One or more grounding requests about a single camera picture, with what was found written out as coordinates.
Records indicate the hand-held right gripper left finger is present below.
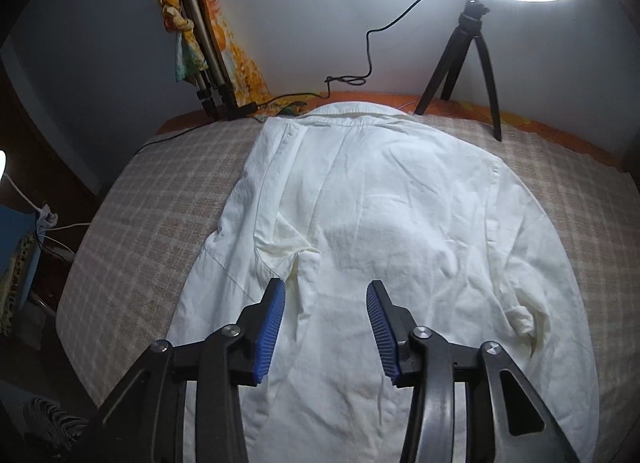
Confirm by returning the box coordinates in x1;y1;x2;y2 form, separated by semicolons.
85;278;287;463

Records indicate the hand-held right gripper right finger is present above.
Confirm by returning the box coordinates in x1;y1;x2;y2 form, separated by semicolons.
366;280;563;463

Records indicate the white shirt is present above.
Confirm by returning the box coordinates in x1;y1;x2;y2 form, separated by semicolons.
167;102;601;463

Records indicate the beige checked blanket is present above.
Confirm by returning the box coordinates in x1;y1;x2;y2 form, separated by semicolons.
55;110;640;463

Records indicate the orange bedsheet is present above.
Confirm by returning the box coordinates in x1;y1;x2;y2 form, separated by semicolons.
157;90;626;174

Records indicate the black white striped cloth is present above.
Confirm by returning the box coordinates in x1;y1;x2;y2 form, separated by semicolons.
22;395;92;450

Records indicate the leopard print cloth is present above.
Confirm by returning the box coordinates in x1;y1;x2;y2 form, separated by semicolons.
0;235;40;336

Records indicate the orange floral cloth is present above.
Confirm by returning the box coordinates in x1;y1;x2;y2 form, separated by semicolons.
159;0;273;98

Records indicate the black tripod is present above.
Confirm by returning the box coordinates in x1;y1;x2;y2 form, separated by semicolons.
414;0;503;142

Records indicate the folded silver tripod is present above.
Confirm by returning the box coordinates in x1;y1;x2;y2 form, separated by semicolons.
180;0;241;121

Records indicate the black adapter cable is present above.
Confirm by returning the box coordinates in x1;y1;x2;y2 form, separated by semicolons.
132;113;236;154

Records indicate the white power strip with cables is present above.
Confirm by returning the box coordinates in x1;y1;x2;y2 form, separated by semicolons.
5;183;92;246

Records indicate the black ring light cable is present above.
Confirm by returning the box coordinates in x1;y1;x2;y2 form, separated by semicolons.
250;0;447;116

